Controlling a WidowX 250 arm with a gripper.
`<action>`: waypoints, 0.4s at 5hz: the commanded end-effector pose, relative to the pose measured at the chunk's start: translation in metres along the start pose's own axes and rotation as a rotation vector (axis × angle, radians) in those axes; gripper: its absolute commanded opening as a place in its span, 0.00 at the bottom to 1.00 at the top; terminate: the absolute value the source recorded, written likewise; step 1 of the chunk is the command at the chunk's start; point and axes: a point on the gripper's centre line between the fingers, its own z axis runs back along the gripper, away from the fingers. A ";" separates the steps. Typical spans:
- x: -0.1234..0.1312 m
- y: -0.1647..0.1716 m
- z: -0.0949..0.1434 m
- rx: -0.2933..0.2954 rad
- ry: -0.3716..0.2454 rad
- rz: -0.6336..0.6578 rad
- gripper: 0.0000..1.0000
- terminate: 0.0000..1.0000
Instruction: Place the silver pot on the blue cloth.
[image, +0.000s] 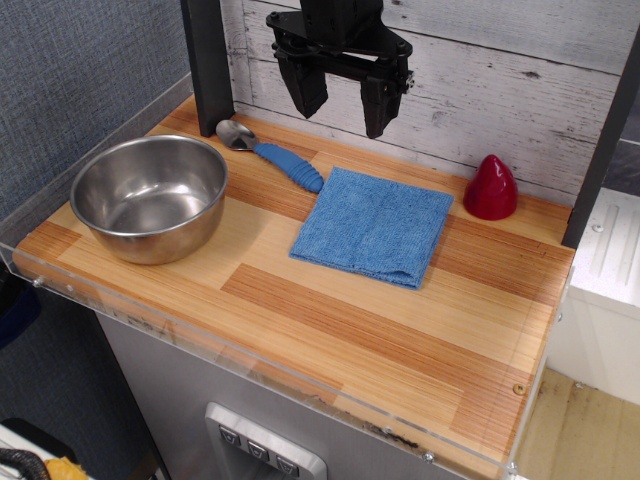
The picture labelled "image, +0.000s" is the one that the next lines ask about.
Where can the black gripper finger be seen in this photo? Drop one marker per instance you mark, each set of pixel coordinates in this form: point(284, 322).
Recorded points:
point(381, 101)
point(305, 82)

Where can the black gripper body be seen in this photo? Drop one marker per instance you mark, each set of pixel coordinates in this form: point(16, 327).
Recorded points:
point(344, 38)

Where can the silver metal pot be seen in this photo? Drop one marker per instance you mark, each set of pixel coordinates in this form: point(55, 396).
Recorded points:
point(152, 200)

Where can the blue folded cloth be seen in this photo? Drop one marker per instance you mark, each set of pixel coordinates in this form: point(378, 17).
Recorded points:
point(375, 227)

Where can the red cone-shaped toy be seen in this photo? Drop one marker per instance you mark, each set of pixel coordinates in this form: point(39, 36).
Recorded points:
point(492, 193)

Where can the white cabinet at right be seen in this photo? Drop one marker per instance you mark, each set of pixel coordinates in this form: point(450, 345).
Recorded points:
point(596, 337)

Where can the silver toy fridge cabinet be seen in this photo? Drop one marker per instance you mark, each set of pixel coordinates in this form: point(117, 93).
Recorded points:
point(173, 388)

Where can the grey dispenser button panel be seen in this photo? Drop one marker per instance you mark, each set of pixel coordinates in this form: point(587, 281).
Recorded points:
point(247, 450)

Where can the yellow black object bottom left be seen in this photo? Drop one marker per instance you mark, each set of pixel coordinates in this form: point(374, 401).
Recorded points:
point(28, 465)

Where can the spoon with blue handle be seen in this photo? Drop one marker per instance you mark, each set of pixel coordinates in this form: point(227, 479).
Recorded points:
point(238, 137)

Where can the dark left vertical post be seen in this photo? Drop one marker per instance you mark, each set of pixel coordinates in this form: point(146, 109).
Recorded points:
point(208, 60)

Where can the dark vertical post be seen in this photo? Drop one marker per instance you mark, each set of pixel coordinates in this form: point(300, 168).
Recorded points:
point(605, 148)
point(208, 60)

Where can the dark right vertical post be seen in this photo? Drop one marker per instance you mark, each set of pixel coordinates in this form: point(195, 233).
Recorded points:
point(605, 148)

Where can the clear acrylic guard rail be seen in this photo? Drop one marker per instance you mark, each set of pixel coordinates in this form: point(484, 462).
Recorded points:
point(444, 369)

